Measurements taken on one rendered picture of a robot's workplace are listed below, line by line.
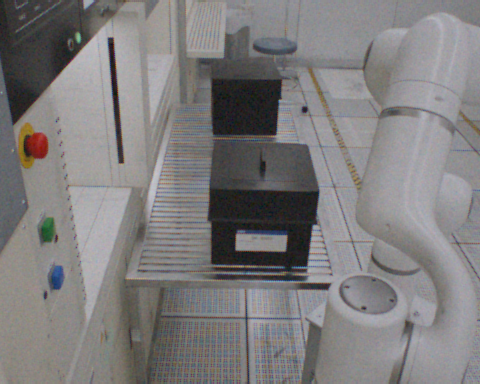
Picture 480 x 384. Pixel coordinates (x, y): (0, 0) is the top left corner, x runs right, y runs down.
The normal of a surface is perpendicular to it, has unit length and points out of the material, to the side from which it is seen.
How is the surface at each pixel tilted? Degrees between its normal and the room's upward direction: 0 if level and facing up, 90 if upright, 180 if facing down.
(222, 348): 0
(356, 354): 90
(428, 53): 46
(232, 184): 0
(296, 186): 0
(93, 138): 90
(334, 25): 90
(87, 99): 90
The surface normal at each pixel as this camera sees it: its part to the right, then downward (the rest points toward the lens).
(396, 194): -0.25, -0.22
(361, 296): 0.00, -0.85
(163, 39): 0.01, 0.51
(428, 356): -0.30, -0.43
